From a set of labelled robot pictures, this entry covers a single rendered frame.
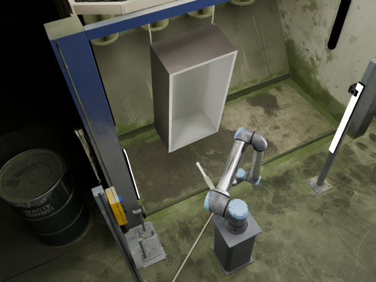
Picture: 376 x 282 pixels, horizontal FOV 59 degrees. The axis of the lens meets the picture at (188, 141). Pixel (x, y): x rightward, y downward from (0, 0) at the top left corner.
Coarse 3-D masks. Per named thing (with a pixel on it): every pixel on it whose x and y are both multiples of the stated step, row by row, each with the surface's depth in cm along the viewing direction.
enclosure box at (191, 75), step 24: (216, 24) 275; (168, 48) 258; (192, 48) 260; (216, 48) 261; (168, 72) 245; (192, 72) 316; (216, 72) 311; (168, 96) 268; (192, 96) 350; (216, 96) 332; (168, 120) 297; (192, 120) 370; (216, 120) 356; (168, 144) 334
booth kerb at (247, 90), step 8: (288, 72) 471; (272, 80) 466; (280, 80) 474; (248, 88) 456; (256, 88) 463; (232, 96) 452; (136, 128) 413; (144, 128) 418; (152, 128) 425; (120, 136) 409; (128, 136) 415
